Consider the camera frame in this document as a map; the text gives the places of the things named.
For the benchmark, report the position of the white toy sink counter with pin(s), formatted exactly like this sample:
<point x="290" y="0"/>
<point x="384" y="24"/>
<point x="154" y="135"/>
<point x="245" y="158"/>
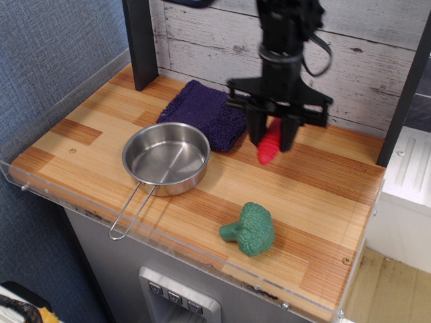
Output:
<point x="407" y="176"/>

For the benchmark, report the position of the dark right shelf post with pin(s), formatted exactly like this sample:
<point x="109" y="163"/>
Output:
<point x="409" y="89"/>

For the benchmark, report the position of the green toy broccoli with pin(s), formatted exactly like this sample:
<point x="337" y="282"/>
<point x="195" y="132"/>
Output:
<point x="254" y="231"/>

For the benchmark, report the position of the yellow black object corner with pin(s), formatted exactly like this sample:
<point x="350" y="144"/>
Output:
<point x="19" y="304"/>

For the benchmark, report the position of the clear acrylic table guard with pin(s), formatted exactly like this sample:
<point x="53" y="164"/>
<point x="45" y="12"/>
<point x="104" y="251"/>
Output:
<point x="279" y="233"/>

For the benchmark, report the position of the dark left shelf post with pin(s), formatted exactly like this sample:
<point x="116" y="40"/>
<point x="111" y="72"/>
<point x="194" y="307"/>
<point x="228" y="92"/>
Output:
<point x="140" y="36"/>

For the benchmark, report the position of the purple folded towel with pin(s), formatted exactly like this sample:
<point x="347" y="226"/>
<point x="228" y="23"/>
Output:
<point x="206" y="109"/>

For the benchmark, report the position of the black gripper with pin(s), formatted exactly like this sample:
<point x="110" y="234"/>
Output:
<point x="280" y="92"/>

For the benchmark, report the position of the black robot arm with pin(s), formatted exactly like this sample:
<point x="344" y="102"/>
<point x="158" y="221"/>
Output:
<point x="287" y="25"/>

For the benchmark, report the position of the dark shelf post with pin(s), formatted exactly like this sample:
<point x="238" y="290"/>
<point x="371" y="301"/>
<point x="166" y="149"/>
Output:
<point x="409" y="89"/>
<point x="140" y="36"/>

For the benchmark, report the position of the red handled metal fork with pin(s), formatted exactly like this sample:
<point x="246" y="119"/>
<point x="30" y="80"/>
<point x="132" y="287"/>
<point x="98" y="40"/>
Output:
<point x="270" y="144"/>

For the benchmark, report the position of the silver dispenser button panel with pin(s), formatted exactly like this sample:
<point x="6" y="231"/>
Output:
<point x="170" y="301"/>

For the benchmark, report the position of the stainless steel saucepan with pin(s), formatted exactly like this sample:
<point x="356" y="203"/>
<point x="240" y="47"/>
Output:
<point x="166" y="159"/>

